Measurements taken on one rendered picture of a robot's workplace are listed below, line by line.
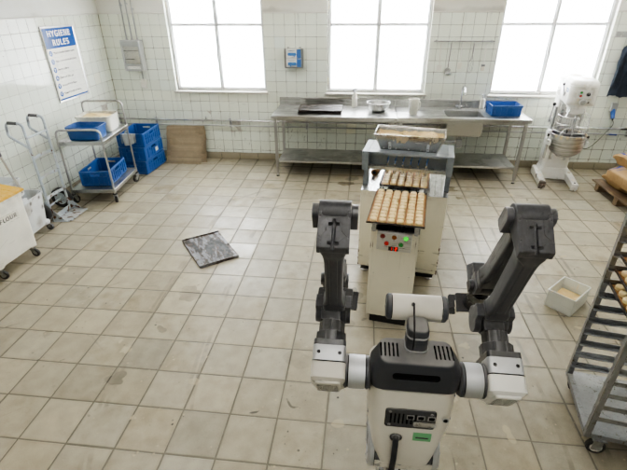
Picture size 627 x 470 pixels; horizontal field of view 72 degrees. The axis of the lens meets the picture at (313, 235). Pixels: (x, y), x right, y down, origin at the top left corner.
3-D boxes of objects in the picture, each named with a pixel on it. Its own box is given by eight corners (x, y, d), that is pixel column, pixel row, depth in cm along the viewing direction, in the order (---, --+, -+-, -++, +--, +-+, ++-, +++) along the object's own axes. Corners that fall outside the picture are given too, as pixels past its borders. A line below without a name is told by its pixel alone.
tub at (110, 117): (89, 126, 574) (85, 111, 565) (122, 125, 576) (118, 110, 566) (76, 133, 543) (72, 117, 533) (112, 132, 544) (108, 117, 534)
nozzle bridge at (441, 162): (366, 175, 394) (368, 139, 378) (448, 183, 377) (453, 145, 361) (360, 189, 366) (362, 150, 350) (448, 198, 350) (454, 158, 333)
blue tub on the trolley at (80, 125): (79, 134, 540) (76, 121, 532) (110, 134, 538) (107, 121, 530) (65, 141, 514) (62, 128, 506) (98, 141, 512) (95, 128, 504)
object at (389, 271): (376, 273, 403) (383, 185, 360) (413, 279, 395) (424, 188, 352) (364, 322, 344) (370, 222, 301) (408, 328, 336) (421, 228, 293)
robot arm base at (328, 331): (346, 345, 114) (345, 357, 124) (347, 316, 118) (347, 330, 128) (313, 342, 115) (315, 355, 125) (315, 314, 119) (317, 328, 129)
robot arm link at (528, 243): (518, 245, 90) (569, 247, 89) (507, 198, 98) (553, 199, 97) (470, 337, 125) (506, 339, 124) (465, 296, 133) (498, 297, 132)
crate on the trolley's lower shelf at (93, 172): (100, 171, 597) (96, 158, 587) (127, 171, 598) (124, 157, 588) (82, 186, 548) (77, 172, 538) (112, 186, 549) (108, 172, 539)
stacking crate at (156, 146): (139, 148, 682) (136, 135, 672) (163, 149, 678) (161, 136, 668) (120, 160, 630) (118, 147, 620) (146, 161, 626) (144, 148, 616)
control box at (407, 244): (376, 246, 310) (378, 229, 303) (411, 251, 304) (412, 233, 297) (375, 249, 306) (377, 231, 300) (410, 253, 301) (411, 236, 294)
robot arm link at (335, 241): (308, 241, 93) (355, 243, 93) (313, 194, 101) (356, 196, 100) (315, 325, 130) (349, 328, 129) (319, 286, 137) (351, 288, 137)
